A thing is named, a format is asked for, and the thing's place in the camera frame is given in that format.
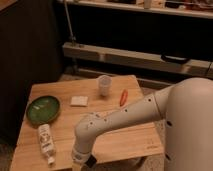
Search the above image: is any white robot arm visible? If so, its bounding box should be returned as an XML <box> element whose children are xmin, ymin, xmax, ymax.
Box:
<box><xmin>72</xmin><ymin>78</ymin><xmax>213</xmax><ymax>171</ymax></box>

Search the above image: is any clear plastic cup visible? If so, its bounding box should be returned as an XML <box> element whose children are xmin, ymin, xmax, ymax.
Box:
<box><xmin>98</xmin><ymin>75</ymin><xmax>111</xmax><ymax>96</ymax></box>

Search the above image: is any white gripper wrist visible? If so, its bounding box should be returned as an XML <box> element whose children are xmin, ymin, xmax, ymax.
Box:
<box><xmin>71</xmin><ymin>149</ymin><xmax>91</xmax><ymax>171</ymax></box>

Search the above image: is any black object on shelf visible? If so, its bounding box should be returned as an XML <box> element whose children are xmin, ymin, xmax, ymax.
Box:
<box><xmin>161</xmin><ymin>55</ymin><xmax>190</xmax><ymax>64</ymax></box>

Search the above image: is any green round plate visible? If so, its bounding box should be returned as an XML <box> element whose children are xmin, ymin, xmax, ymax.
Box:
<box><xmin>26</xmin><ymin>96</ymin><xmax>60</xmax><ymax>125</ymax></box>

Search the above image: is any metal pole stand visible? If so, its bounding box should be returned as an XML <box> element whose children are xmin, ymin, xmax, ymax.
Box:
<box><xmin>63</xmin><ymin>0</ymin><xmax>83</xmax><ymax>47</ymax></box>

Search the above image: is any white shelf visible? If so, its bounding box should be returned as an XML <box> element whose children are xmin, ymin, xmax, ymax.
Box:
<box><xmin>62</xmin><ymin>42</ymin><xmax>213</xmax><ymax>79</ymax></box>
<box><xmin>56</xmin><ymin>0</ymin><xmax>213</xmax><ymax>19</ymax></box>

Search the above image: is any clear plastic bottle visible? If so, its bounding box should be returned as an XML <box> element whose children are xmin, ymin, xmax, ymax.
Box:
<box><xmin>38</xmin><ymin>124</ymin><xmax>55</xmax><ymax>165</ymax></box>

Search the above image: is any white lower shelf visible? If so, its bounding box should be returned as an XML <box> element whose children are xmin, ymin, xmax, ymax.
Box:
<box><xmin>62</xmin><ymin>42</ymin><xmax>213</xmax><ymax>79</ymax></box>

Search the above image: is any orange carrot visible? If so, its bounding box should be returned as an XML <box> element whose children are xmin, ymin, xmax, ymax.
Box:
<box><xmin>120</xmin><ymin>89</ymin><xmax>128</xmax><ymax>106</ymax></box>

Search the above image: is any wooden table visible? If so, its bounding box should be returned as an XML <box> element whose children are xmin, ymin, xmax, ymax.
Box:
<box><xmin>10</xmin><ymin>75</ymin><xmax>163</xmax><ymax>171</ymax></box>

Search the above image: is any white upper shelf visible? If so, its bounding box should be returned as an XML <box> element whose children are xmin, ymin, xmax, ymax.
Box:
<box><xmin>56</xmin><ymin>0</ymin><xmax>213</xmax><ymax>19</ymax></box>

